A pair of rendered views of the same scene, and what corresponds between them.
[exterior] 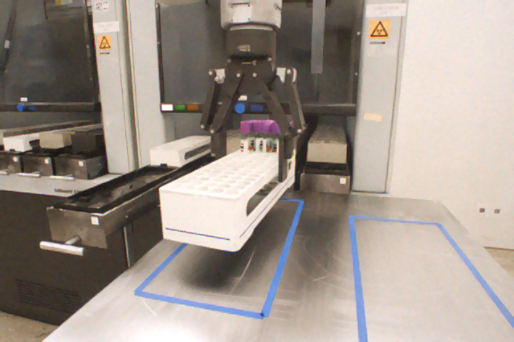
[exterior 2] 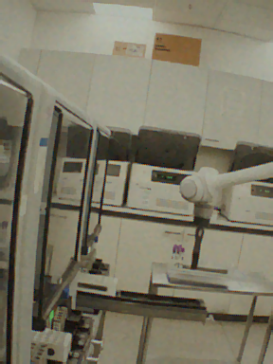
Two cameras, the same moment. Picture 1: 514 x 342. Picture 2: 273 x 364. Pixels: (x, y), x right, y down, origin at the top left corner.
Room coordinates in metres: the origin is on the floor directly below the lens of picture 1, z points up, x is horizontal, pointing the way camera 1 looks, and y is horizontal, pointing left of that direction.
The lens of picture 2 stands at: (1.33, 2.07, 1.34)
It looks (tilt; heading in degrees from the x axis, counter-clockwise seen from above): 3 degrees down; 256
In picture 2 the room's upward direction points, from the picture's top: 8 degrees clockwise
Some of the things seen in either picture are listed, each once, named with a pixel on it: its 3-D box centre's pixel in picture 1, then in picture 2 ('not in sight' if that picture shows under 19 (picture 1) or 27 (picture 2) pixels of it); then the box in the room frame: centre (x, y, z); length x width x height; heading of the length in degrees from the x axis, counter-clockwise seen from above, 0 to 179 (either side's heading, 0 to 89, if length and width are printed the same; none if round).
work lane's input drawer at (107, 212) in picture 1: (160, 181); (122, 302); (0.87, 0.26, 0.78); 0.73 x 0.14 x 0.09; 166
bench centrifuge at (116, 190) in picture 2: not in sight; (97, 162); (0.59, -2.35, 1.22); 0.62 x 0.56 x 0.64; 74
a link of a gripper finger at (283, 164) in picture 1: (283, 158); not in sight; (0.48, -0.05, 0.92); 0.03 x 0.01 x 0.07; 160
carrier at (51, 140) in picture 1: (53, 141); (59, 323); (1.16, 0.76, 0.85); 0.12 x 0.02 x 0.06; 76
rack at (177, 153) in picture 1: (186, 151); (77, 282); (1.04, 0.22, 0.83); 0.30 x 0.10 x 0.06; 166
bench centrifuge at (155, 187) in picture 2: not in sight; (164, 169); (0.03, -2.21, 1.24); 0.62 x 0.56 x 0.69; 76
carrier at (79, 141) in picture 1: (85, 142); (66, 308); (1.13, 0.61, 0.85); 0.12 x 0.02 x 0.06; 76
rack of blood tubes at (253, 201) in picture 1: (243, 183); (201, 267); (0.47, 0.01, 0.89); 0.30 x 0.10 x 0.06; 160
